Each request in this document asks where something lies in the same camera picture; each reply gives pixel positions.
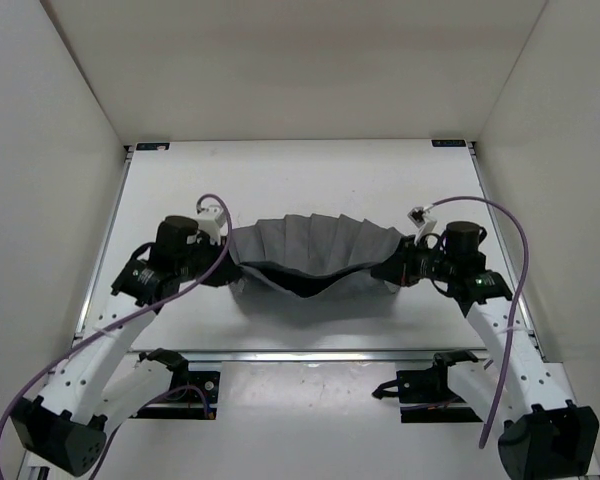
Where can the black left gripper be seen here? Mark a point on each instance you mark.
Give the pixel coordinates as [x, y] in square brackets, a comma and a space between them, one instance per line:
[227, 267]

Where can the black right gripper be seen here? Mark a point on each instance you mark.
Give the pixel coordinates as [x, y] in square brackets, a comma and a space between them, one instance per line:
[398, 267]

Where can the grey pleated skirt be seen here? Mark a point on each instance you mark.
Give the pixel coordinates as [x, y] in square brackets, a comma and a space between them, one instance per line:
[314, 257]

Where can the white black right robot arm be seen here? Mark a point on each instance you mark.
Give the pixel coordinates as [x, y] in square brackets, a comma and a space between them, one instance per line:
[541, 432]

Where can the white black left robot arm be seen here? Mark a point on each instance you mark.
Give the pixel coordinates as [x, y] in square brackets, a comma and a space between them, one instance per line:
[71, 419]

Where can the blue left corner label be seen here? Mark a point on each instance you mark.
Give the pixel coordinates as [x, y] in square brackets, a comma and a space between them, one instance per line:
[152, 146]

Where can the blue corner label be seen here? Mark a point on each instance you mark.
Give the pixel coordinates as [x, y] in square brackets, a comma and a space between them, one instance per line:
[448, 143]
[152, 146]

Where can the blue right corner label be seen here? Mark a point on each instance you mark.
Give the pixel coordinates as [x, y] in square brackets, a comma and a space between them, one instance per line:
[448, 143]

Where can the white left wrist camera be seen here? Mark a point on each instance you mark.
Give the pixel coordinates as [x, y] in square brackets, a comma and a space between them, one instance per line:
[211, 220]

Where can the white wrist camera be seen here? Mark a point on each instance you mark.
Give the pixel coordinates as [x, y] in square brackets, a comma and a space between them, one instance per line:
[423, 220]
[211, 220]

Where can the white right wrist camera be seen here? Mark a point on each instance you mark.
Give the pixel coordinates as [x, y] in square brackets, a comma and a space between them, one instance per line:
[423, 220]

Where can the aluminium table frame rail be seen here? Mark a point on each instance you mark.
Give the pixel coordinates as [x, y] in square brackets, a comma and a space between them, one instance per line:
[376, 180]

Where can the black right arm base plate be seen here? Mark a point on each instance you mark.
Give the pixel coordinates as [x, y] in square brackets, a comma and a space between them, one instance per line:
[424, 395]

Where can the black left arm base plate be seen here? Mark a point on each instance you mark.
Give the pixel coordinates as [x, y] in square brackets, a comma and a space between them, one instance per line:
[192, 393]

